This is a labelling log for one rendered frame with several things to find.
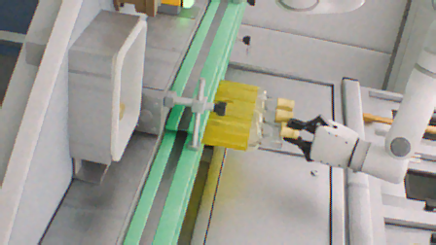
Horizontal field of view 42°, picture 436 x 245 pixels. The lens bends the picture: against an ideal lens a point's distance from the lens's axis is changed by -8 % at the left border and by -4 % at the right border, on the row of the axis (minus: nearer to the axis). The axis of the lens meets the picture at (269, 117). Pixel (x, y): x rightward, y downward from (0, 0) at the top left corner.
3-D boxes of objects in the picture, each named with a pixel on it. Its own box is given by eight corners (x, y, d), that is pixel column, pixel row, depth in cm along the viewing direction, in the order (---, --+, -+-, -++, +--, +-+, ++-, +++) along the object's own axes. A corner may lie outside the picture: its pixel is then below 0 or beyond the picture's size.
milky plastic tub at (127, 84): (71, 158, 103) (116, 168, 104) (70, 49, 91) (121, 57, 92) (100, 108, 118) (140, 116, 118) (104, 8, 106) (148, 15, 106)
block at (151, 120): (128, 131, 122) (160, 138, 122) (130, 93, 117) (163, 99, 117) (132, 122, 125) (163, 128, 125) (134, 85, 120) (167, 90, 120)
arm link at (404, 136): (416, 59, 136) (382, 139, 143) (413, 67, 124) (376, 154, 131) (449, 74, 134) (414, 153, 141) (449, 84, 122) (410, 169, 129)
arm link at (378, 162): (422, 131, 131) (423, 122, 140) (379, 116, 133) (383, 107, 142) (400, 191, 136) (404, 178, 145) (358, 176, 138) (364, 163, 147)
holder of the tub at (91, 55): (70, 179, 106) (109, 188, 106) (68, 49, 92) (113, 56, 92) (97, 129, 121) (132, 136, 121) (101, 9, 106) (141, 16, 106)
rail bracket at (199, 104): (160, 145, 123) (218, 157, 124) (165, 76, 114) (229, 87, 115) (163, 137, 126) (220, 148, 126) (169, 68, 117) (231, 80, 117)
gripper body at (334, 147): (356, 162, 147) (313, 148, 149) (367, 128, 141) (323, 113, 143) (348, 179, 140) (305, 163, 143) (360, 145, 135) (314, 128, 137)
